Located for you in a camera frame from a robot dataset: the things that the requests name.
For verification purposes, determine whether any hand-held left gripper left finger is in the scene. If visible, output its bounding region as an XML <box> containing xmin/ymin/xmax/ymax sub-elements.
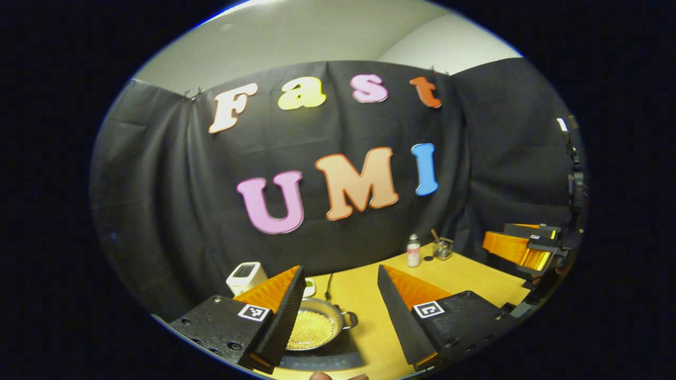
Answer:
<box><xmin>168</xmin><ymin>265</ymin><xmax>307</xmax><ymax>374</ymax></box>

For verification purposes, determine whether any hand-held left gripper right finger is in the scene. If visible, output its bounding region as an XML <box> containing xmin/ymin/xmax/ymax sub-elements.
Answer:
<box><xmin>377</xmin><ymin>265</ymin><xmax>522</xmax><ymax>372</ymax></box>

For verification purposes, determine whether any white toaster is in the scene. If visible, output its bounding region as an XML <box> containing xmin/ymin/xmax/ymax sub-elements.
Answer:
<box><xmin>226</xmin><ymin>262</ymin><xmax>268</xmax><ymax>296</ymax></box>

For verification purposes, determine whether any steel pot with handles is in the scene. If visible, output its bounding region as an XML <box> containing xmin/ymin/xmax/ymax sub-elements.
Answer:
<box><xmin>285</xmin><ymin>297</ymin><xmax>359</xmax><ymax>352</ymax></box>

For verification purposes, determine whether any black backdrop cloth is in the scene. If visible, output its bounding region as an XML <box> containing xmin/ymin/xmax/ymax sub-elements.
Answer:
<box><xmin>90</xmin><ymin>57</ymin><xmax>587</xmax><ymax>322</ymax></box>

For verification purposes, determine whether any black induction cooktop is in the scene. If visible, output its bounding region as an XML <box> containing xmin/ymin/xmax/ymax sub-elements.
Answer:
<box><xmin>279</xmin><ymin>327</ymin><xmax>365</xmax><ymax>371</ymax></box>

